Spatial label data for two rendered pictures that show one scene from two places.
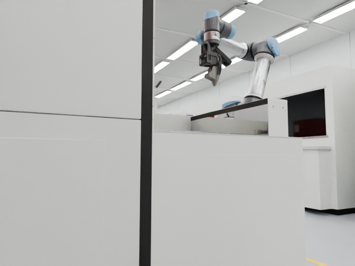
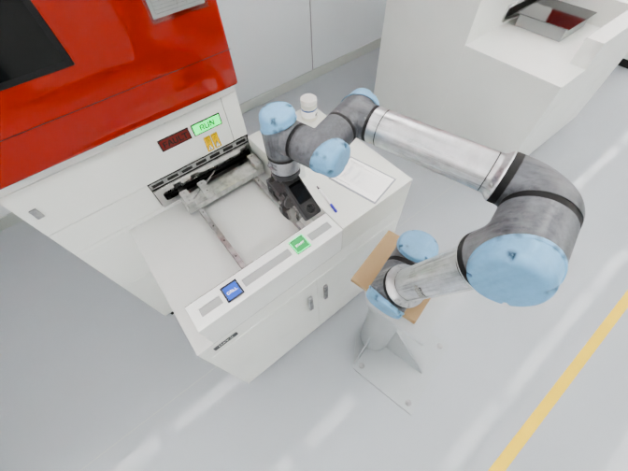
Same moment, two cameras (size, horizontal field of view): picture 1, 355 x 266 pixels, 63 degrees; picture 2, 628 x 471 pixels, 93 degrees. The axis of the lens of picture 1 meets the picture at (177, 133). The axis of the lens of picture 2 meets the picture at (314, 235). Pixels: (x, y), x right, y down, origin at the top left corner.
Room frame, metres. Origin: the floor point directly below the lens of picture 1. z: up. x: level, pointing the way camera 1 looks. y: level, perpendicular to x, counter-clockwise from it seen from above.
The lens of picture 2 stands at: (1.36, -0.70, 1.82)
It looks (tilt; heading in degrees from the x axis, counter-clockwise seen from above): 58 degrees down; 82
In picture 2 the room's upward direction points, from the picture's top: 4 degrees counter-clockwise
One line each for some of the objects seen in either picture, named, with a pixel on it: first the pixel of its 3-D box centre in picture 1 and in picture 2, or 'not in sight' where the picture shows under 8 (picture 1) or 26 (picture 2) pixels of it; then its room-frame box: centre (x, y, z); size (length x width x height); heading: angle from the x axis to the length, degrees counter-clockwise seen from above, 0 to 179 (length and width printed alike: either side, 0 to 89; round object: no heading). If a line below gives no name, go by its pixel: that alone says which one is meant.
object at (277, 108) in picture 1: (231, 125); (272, 275); (1.27, -0.23, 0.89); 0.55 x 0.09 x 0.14; 27
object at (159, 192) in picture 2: not in sight; (206, 173); (1.06, 0.30, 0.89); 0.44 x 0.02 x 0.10; 27
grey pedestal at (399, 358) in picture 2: not in sight; (405, 329); (1.79, -0.40, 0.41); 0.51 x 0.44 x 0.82; 130
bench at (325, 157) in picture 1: (295, 142); not in sight; (4.76, -1.93, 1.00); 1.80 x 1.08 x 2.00; 27
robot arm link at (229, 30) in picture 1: (222, 30); (323, 146); (1.46, -0.23, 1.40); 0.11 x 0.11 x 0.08; 42
